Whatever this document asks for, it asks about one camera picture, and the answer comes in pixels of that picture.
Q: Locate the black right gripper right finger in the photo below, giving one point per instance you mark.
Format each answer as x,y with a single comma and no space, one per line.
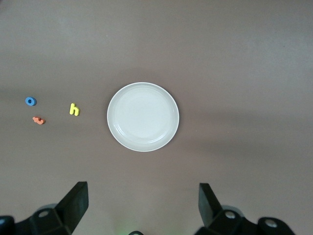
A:
207,208

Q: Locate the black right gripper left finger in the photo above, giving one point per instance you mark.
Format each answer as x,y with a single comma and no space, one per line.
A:
73,208

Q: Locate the orange foam letter t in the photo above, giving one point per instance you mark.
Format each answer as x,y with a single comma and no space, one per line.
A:
39,120

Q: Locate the yellow foam letter h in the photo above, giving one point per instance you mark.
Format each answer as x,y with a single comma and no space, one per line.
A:
73,110

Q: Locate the blue foam letter o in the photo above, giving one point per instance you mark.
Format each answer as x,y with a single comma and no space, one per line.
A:
27,101

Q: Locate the beige round plate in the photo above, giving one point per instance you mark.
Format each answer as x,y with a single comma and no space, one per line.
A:
143,117

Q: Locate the brown paper table cover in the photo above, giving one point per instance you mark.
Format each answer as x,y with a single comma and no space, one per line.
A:
156,36

